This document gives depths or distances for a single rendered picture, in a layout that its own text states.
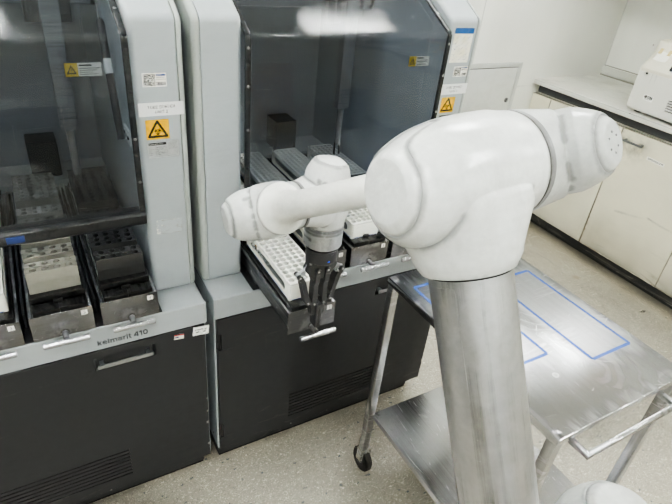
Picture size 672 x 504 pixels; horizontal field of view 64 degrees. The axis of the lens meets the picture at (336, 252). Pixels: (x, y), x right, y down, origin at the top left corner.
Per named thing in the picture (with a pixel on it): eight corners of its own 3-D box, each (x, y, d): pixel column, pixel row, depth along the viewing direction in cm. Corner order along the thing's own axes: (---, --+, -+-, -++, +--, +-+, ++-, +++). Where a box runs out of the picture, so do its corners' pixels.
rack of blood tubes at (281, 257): (245, 246, 157) (245, 228, 154) (277, 240, 161) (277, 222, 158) (288, 305, 136) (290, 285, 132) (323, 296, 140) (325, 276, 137)
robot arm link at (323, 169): (330, 207, 127) (281, 218, 120) (336, 145, 119) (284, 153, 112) (357, 228, 120) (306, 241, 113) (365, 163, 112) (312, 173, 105)
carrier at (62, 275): (80, 279, 134) (76, 259, 130) (82, 284, 132) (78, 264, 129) (28, 290, 128) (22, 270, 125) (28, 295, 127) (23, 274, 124)
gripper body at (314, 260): (330, 233, 129) (327, 265, 133) (298, 239, 125) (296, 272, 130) (346, 248, 123) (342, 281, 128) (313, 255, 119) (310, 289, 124)
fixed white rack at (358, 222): (307, 200, 186) (308, 184, 182) (332, 196, 190) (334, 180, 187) (350, 242, 165) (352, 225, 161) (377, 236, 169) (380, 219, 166)
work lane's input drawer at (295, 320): (203, 213, 185) (202, 190, 180) (241, 207, 191) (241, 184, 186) (294, 346, 133) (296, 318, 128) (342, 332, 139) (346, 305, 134)
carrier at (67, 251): (77, 265, 138) (73, 246, 135) (78, 270, 137) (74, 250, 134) (26, 275, 133) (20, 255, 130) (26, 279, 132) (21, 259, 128)
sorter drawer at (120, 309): (67, 204, 181) (62, 180, 176) (110, 198, 188) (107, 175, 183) (106, 338, 129) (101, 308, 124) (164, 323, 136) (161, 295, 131)
